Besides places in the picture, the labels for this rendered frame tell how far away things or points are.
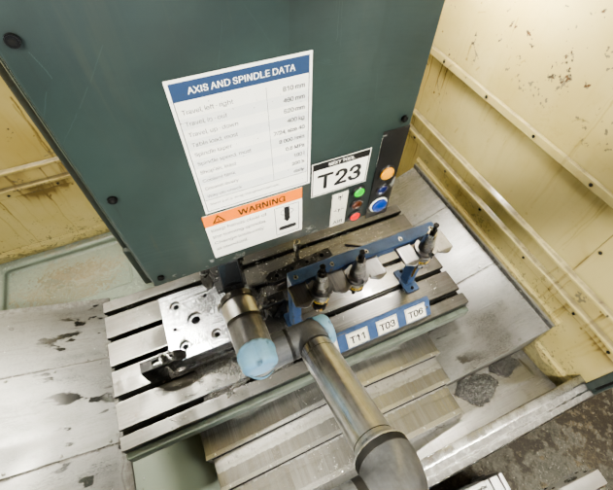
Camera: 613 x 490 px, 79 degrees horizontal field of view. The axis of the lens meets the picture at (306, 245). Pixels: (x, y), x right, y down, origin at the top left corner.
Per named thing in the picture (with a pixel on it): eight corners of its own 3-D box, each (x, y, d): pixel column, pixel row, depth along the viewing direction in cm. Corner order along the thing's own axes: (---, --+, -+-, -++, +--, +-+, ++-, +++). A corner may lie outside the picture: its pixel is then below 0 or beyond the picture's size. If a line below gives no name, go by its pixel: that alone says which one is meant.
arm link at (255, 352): (245, 383, 75) (240, 371, 67) (229, 334, 80) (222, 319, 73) (282, 367, 76) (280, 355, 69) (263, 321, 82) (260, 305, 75)
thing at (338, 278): (354, 290, 99) (354, 288, 99) (335, 297, 98) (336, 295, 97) (342, 269, 103) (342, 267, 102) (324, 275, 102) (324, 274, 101)
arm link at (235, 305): (223, 319, 73) (262, 304, 75) (217, 299, 76) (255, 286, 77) (229, 332, 79) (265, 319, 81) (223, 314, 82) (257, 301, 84)
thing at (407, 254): (423, 262, 104) (423, 261, 104) (406, 268, 103) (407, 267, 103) (409, 244, 108) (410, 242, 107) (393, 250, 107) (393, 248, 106)
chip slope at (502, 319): (519, 350, 150) (555, 325, 129) (367, 425, 134) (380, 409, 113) (402, 199, 197) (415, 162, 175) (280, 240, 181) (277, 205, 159)
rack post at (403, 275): (419, 289, 134) (445, 242, 110) (406, 294, 133) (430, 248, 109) (404, 267, 140) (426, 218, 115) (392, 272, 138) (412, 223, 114)
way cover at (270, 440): (463, 411, 137) (481, 402, 124) (229, 533, 116) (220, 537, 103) (419, 339, 152) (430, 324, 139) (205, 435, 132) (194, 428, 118)
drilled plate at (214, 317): (265, 333, 120) (264, 327, 116) (177, 368, 113) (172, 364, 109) (244, 276, 132) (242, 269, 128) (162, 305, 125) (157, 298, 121)
